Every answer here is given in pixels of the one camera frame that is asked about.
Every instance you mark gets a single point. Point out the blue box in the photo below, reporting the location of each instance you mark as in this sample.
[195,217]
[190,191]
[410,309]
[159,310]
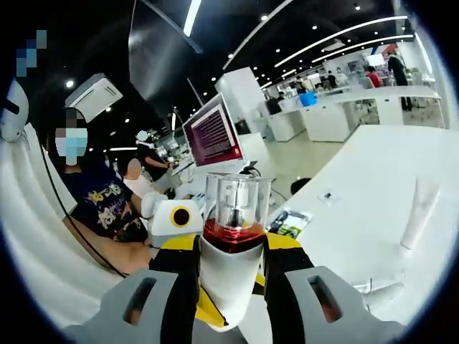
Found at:
[307,99]

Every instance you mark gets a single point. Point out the green and dark sachet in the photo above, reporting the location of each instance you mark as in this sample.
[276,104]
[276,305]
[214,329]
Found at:
[290,224]

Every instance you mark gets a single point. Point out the white skincare bottle red collar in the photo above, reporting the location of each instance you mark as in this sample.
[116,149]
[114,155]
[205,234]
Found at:
[229,276]

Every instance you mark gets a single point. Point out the white ceiling air conditioner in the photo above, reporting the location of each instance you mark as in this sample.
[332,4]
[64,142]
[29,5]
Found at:
[95,96]

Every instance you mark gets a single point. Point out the white computer monitor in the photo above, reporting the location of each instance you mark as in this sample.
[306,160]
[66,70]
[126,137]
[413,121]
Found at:
[213,132]

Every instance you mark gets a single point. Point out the long white counter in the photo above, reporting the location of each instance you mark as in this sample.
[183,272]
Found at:
[330,114]

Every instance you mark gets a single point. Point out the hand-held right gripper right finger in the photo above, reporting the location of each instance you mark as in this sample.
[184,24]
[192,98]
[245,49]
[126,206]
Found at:
[287,286]

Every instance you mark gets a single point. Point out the white standing desk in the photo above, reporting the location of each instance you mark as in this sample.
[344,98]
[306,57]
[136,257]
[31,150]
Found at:
[188,177]

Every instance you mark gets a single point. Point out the ceiling spot lights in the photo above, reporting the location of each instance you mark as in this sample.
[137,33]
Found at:
[264,17]

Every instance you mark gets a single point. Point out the white column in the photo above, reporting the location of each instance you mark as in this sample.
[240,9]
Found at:
[240,100]

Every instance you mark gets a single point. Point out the white skincare tube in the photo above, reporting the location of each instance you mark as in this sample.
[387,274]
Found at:
[419,215]

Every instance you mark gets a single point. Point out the small clear plastic packet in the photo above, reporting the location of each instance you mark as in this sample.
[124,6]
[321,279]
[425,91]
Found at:
[328,198]

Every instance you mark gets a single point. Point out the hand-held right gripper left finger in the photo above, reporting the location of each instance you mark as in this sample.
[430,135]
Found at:
[172,286]

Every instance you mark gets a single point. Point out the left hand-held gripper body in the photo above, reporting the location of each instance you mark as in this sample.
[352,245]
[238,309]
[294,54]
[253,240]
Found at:
[161,218]

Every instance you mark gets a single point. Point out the white worn device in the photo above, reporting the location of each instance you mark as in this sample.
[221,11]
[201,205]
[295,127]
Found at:
[14,122]

